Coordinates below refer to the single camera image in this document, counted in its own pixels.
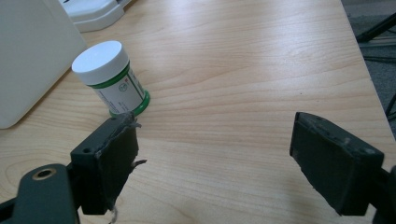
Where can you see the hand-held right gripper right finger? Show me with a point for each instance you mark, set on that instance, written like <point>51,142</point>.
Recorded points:
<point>330,161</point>

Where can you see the white box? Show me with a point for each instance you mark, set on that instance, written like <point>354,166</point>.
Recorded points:
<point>29,59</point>

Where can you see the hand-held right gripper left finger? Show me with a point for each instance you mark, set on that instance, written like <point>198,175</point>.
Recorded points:
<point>104,161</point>

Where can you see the white plastic device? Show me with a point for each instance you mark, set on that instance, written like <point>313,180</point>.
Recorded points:
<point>93,12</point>

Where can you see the white green medicine bottle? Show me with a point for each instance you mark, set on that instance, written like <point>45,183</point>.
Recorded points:
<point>113,76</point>

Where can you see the black metal stand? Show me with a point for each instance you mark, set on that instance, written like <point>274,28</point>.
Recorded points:
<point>375,29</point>

